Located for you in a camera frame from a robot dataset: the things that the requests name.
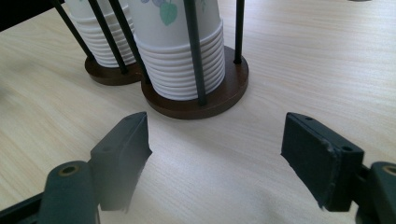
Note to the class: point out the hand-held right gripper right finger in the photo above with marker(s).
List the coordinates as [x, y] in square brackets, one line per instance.
[314, 155]

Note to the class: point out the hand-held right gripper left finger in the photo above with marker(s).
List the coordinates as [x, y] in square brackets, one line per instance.
[120, 161]

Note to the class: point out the brown double cup holder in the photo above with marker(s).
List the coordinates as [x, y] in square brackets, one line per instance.
[224, 95]

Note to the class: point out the stack of floral paper cups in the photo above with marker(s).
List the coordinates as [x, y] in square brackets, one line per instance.
[174, 34]
[79, 12]

